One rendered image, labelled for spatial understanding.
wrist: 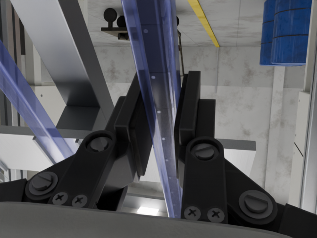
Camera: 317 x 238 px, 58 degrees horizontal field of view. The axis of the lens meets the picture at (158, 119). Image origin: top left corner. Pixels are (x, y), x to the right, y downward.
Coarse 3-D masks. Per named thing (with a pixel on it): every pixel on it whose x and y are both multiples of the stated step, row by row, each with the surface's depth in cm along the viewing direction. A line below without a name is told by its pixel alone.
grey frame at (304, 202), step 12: (312, 72) 53; (312, 84) 52; (312, 96) 51; (312, 108) 51; (312, 120) 51; (312, 132) 51; (312, 144) 51; (312, 156) 52; (312, 168) 52; (312, 180) 52; (300, 192) 56; (312, 192) 52; (300, 204) 55; (312, 204) 54
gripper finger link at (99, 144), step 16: (80, 144) 10; (96, 144) 10; (112, 144) 10; (80, 160) 9; (96, 160) 9; (112, 160) 10; (64, 176) 9; (80, 176) 9; (96, 176) 9; (64, 192) 8; (80, 192) 8; (96, 192) 8; (96, 208) 8; (112, 208) 10
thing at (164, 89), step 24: (144, 0) 8; (168, 0) 8; (144, 24) 8; (168, 24) 8; (144, 48) 9; (168, 48) 9; (144, 72) 10; (168, 72) 10; (144, 96) 11; (168, 96) 11; (168, 120) 12; (168, 144) 13; (168, 168) 15; (168, 192) 17; (168, 216) 20
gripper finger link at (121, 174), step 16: (128, 96) 11; (112, 112) 12; (128, 112) 10; (144, 112) 12; (112, 128) 11; (128, 128) 10; (144, 128) 12; (128, 144) 10; (144, 144) 12; (64, 160) 10; (128, 160) 10; (144, 160) 12; (48, 176) 9; (112, 176) 10; (128, 176) 11; (32, 192) 9; (48, 192) 9; (112, 192) 11
